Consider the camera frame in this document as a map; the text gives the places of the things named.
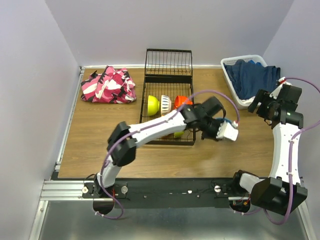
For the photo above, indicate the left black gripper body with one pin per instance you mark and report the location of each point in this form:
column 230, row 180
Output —
column 209, row 129

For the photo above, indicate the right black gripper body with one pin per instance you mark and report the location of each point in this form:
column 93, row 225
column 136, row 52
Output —
column 267, row 104

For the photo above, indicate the blue bowl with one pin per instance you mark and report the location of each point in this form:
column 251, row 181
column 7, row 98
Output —
column 224, row 119

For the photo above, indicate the lime green bowl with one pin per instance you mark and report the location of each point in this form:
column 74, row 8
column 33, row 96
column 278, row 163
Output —
column 178, row 134
column 153, row 105

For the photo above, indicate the orange bowl top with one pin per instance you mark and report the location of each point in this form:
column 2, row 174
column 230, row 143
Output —
column 180, row 100

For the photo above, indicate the white pink bowl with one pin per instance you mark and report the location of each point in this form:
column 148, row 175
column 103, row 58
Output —
column 165, row 104

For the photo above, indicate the yellow orange bowl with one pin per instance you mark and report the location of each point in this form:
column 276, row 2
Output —
column 168, row 136

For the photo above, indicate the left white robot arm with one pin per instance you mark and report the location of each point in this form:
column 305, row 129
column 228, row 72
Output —
column 126, row 139

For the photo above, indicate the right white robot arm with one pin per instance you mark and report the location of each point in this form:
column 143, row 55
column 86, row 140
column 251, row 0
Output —
column 281, row 192

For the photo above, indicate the white plastic basket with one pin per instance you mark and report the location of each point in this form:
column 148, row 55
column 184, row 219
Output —
column 241, row 104

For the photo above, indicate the dark blue jeans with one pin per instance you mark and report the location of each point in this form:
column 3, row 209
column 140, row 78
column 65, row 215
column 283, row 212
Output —
column 248, row 78

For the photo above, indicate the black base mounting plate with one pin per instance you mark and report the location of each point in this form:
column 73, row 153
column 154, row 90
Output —
column 156, row 193

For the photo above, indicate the pink camouflage cloth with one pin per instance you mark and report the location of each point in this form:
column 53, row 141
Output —
column 112, row 86

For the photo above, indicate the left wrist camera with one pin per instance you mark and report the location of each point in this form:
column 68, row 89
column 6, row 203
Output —
column 228, row 130

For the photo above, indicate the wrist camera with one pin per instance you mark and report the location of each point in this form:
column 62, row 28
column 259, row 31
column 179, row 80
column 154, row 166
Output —
column 228, row 130
column 280, row 83

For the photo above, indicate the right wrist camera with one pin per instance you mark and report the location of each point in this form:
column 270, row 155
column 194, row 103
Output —
column 280, row 83

